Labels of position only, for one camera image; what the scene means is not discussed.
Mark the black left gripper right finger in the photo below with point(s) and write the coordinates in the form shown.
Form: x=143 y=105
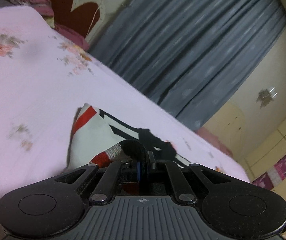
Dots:
x=169 y=174

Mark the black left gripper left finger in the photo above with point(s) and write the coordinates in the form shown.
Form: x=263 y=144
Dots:
x=100 y=185

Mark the striped red black white garment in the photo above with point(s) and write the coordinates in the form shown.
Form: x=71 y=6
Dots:
x=97 y=138

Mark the cream rounded bed footboard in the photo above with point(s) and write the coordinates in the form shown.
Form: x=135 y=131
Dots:
x=226 y=130

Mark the cream wardrobe with purple panels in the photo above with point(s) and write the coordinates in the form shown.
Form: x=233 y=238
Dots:
x=266 y=165

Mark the pink floral bed sheet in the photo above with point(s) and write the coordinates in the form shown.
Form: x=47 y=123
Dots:
x=44 y=82

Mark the blue grey curtain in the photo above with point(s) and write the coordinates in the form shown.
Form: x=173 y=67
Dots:
x=189 y=56

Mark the purple pillow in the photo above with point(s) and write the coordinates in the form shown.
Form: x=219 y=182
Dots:
x=44 y=8

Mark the crystal wall lamp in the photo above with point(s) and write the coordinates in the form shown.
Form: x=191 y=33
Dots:
x=266 y=96

